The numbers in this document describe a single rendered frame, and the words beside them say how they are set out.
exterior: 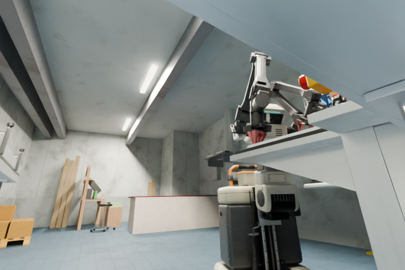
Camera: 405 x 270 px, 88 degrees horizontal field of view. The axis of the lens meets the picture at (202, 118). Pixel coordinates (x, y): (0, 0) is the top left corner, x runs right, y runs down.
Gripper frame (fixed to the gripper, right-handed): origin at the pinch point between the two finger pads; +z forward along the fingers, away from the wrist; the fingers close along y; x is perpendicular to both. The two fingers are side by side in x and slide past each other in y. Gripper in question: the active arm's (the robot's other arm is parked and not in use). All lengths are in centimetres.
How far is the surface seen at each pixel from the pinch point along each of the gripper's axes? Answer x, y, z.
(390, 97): -33, 53, 0
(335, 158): -0.9, 30.2, 4.5
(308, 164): -1.3, 22.5, 6.3
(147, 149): 213, -854, -56
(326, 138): -9.2, 32.6, 0.0
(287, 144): -9.8, 21.6, 0.9
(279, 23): -52, 52, -1
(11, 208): -153, -540, 116
